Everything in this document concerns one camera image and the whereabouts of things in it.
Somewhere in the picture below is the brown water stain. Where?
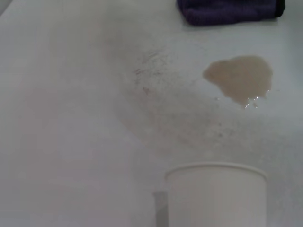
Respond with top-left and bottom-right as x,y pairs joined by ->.
202,54 -> 274,110

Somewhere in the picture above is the purple black rag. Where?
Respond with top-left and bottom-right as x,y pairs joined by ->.
176,0 -> 286,26

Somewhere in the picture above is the white paper cup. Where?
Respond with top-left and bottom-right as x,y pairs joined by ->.
164,161 -> 268,227

